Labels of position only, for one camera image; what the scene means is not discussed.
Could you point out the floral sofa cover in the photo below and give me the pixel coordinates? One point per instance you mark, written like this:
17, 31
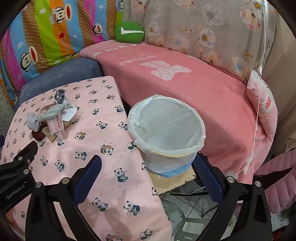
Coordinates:
196, 23

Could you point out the blue grey sofa cushion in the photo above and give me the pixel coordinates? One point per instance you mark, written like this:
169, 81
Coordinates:
69, 69

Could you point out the pink panda print cloth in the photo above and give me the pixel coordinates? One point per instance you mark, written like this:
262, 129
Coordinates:
104, 129

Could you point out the bin with white plastic liner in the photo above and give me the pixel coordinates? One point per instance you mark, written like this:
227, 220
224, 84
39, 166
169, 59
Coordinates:
166, 125

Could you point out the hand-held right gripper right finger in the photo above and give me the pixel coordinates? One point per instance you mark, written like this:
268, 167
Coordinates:
208, 180

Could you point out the colourful monkey striped pillow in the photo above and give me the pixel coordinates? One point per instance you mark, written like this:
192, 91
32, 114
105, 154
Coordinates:
46, 27

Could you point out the pink blanket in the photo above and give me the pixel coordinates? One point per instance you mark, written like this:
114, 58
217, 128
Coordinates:
185, 88

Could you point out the beige cloth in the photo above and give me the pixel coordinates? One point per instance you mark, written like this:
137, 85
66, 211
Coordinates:
49, 135

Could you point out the dark red scrunchie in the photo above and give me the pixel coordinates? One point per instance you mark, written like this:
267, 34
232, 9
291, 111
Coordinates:
38, 135

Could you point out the light grey sock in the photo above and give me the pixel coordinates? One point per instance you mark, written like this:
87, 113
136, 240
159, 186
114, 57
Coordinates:
34, 120

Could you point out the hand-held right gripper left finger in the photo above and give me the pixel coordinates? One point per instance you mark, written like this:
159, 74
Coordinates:
89, 178

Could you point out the pink white pillow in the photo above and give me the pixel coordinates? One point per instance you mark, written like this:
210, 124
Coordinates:
263, 104

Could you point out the pink padded jacket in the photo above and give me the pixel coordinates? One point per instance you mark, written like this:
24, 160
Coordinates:
279, 185

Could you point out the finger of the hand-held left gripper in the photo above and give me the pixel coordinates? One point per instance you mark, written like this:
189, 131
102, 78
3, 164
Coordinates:
22, 155

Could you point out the green cushion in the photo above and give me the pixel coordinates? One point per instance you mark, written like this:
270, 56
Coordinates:
129, 32

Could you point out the black white leopard scrunchie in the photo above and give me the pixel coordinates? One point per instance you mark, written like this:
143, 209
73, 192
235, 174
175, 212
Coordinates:
60, 95

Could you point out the white paper bag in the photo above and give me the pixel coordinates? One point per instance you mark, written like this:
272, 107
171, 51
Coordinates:
69, 114

